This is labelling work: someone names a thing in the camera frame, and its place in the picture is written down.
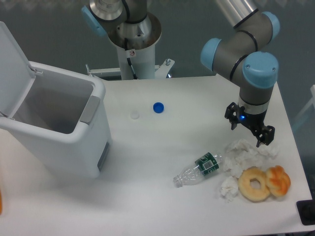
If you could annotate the small crumpled white tissue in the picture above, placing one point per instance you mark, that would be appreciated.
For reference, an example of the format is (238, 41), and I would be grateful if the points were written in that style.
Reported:
(229, 189)

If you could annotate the orange object at left edge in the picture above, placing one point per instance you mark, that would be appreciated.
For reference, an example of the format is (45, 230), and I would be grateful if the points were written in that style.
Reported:
(1, 203)

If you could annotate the black device at table corner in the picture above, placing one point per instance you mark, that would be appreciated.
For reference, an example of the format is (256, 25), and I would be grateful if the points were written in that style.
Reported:
(306, 210)

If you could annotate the white mounting bracket with bolts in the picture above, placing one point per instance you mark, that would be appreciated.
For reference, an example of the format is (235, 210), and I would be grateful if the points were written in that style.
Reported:
(161, 71)

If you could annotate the large crumpled white tissue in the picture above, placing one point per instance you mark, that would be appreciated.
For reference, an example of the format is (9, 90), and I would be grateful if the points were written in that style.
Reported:
(241, 155)

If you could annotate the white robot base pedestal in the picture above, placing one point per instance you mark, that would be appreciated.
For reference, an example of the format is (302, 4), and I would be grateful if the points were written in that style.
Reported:
(135, 45)

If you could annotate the white trash can body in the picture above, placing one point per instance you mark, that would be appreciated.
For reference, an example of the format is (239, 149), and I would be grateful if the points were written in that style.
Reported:
(62, 121)

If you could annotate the white bottle cap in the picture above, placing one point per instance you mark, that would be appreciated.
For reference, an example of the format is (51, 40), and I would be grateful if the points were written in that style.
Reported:
(134, 115)

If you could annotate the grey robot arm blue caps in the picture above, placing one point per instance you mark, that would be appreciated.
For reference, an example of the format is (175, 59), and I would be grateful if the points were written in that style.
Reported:
(239, 60)

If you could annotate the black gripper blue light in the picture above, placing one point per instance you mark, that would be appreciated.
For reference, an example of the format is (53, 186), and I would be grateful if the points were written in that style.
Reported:
(254, 122)

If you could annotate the clear plastic bottle green label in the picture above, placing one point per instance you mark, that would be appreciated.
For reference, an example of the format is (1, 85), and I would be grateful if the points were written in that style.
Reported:
(200, 170)

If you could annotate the white frame at right edge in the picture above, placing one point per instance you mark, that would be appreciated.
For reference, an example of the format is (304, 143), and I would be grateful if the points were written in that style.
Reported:
(305, 113)

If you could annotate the orange glazed twisted bread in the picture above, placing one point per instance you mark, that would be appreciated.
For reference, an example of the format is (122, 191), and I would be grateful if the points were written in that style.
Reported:
(278, 181)

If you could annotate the plain ring donut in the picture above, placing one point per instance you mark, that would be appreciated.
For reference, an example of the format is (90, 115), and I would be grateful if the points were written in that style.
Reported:
(252, 185)

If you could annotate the white trash can lid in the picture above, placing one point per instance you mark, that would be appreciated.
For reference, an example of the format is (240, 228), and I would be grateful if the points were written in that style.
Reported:
(16, 74)

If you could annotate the blue bottle cap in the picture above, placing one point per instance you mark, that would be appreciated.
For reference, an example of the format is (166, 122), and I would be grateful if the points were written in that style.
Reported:
(158, 107)

